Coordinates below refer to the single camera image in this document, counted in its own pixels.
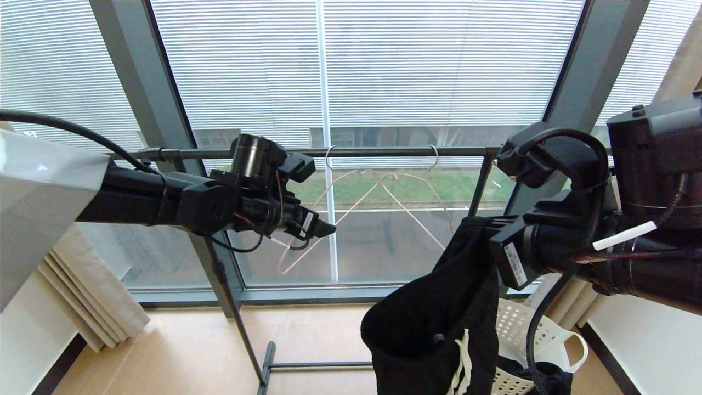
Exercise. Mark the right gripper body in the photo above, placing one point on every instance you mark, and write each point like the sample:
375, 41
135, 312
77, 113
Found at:
548, 247

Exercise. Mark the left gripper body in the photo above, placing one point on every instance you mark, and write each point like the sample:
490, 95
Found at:
274, 216

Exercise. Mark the pink clothes hanger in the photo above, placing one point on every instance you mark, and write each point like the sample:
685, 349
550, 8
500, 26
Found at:
327, 158
437, 159

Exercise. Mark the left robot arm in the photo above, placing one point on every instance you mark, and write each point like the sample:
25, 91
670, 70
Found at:
137, 197

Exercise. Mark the white laundry basket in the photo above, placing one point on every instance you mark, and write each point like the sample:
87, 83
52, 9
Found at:
513, 323

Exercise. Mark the black clothes rack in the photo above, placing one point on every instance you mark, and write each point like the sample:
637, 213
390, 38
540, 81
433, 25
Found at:
384, 152

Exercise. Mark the heap of clothes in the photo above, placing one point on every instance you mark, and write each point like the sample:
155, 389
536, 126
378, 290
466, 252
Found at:
554, 378

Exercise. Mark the beige curtain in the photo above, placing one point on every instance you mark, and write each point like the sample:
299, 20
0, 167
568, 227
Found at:
685, 66
93, 296

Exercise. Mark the window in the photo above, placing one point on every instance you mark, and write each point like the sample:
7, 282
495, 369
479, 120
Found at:
439, 66

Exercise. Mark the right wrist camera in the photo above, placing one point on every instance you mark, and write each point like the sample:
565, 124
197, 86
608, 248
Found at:
543, 159

